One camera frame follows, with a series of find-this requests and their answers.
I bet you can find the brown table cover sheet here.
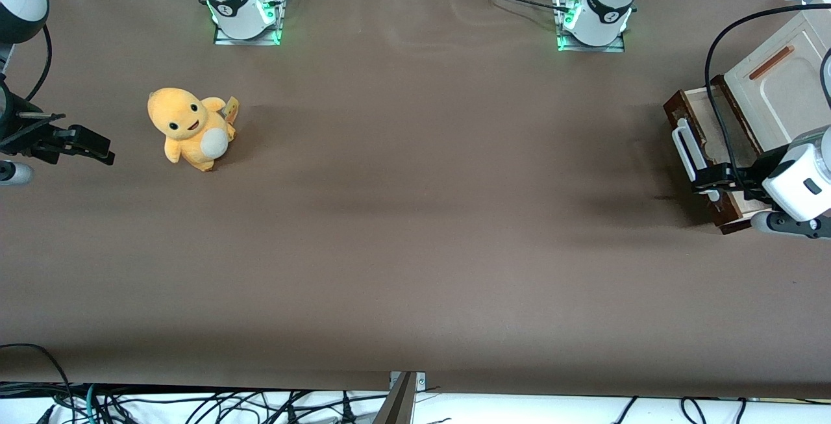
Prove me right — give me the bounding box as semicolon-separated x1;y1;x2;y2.
0;0;831;400

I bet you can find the yellow plush dinosaur toy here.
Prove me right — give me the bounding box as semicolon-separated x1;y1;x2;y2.
147;87;240;173

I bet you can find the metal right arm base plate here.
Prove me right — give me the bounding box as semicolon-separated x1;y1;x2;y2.
213;0;284;47

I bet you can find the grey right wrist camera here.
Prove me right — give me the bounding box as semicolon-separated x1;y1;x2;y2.
0;161;34;186

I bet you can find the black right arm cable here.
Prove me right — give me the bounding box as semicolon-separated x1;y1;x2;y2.
25;23;53;103

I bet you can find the teal cable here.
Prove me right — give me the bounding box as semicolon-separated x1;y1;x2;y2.
83;384;102;424

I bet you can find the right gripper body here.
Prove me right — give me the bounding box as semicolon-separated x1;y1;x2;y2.
0;110;47;165

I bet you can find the black looping cable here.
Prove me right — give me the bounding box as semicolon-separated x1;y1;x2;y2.
0;343;76;424

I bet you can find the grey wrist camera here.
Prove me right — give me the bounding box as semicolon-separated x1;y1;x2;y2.
750;210;831;240
0;161;34;186

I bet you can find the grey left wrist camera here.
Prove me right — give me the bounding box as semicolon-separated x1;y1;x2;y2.
750;210;831;240

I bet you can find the aluminium camera mount post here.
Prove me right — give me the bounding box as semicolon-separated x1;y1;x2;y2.
373;371;427;424

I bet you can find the cream wooden drawer cabinet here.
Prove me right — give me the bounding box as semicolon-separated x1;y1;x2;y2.
711;0;831;217

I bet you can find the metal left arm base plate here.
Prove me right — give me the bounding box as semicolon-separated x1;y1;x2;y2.
556;0;628;53

